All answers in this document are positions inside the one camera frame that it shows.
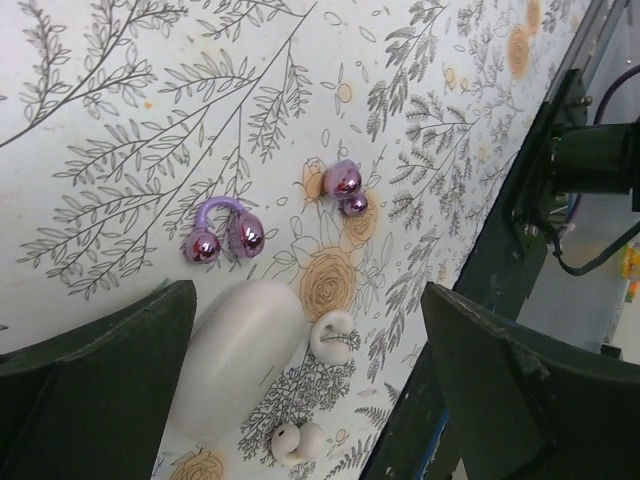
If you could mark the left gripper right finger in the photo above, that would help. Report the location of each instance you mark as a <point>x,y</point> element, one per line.
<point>524,405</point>

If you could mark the purple earbud right one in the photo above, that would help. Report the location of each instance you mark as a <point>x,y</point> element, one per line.
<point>343,183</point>

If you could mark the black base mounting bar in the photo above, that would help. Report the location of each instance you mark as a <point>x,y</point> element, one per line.
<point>501,272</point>

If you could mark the white earbud one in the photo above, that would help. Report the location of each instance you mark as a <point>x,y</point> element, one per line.
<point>293,445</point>
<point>327,337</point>

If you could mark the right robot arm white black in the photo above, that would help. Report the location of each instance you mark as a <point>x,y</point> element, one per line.
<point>597,159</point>

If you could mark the floral patterned table mat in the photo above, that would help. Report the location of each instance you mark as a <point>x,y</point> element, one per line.
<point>120,118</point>

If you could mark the purple earbud near case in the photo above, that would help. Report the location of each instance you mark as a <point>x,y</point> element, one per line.
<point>244,233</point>

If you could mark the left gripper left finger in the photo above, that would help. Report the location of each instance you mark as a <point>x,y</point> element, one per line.
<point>92,403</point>

